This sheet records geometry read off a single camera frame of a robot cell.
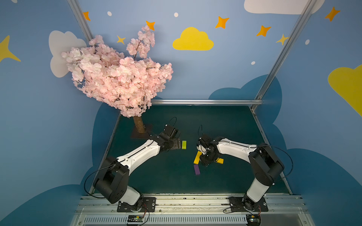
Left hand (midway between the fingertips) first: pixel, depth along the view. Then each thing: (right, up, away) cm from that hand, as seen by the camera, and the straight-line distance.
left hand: (175, 141), depth 88 cm
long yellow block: (+14, -12, +3) cm, 19 cm away
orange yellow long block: (+30, -13, +3) cm, 33 cm away
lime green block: (+6, -4, +10) cm, 12 cm away
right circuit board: (+42, -39, -15) cm, 60 cm away
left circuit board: (-20, -38, -16) cm, 46 cm away
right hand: (+21, -13, +3) cm, 24 cm away
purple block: (+14, -17, -1) cm, 22 cm away
